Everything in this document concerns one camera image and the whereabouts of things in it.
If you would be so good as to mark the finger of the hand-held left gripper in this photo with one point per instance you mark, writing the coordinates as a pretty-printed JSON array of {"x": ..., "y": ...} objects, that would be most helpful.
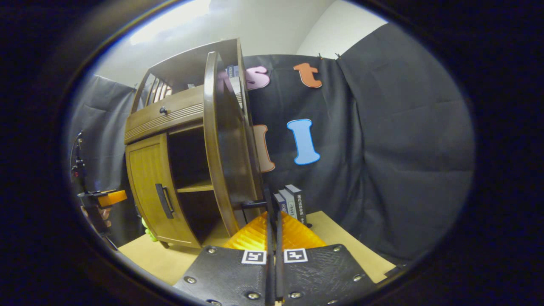
[{"x": 114, "y": 198}]

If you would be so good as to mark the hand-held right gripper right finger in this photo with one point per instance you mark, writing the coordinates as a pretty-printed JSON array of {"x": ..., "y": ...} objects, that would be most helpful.
[{"x": 323, "y": 272}]

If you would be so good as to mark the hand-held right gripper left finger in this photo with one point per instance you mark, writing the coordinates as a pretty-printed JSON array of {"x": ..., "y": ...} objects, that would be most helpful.
[{"x": 229, "y": 272}]

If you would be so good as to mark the wooden cabinet door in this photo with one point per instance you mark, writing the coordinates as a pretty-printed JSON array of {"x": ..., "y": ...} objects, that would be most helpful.
[
  {"x": 231, "y": 148},
  {"x": 146, "y": 182}
]

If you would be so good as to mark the wooden double-door shoe cabinet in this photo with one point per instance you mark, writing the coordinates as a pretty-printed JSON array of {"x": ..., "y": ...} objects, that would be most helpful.
[{"x": 187, "y": 63}]

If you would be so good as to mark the wooden cabinet drawer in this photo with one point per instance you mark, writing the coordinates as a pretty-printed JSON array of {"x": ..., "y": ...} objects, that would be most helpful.
[{"x": 170, "y": 117}]

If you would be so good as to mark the green object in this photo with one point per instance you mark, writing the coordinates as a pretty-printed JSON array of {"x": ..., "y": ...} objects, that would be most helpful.
[{"x": 149, "y": 231}]

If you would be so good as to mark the black book white label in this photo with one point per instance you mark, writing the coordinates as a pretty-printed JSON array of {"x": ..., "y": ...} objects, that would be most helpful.
[{"x": 298, "y": 204}]

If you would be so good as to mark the grey book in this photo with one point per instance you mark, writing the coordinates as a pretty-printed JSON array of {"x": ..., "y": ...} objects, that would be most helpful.
[{"x": 290, "y": 204}]

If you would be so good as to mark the navy book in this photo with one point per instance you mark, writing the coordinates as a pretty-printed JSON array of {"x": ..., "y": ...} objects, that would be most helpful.
[{"x": 280, "y": 206}]

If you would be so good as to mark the wooden inner shelf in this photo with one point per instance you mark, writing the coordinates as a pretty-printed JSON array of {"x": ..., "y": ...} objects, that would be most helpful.
[{"x": 195, "y": 187}]

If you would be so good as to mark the black backdrop cloth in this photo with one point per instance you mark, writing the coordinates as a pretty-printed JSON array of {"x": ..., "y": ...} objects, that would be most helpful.
[{"x": 403, "y": 148}]

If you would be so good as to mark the dark blue book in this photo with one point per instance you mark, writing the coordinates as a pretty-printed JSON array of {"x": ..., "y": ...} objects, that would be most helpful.
[{"x": 229, "y": 71}]

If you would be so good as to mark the light blue book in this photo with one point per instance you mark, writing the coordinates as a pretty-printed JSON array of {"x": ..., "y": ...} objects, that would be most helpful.
[{"x": 235, "y": 71}]

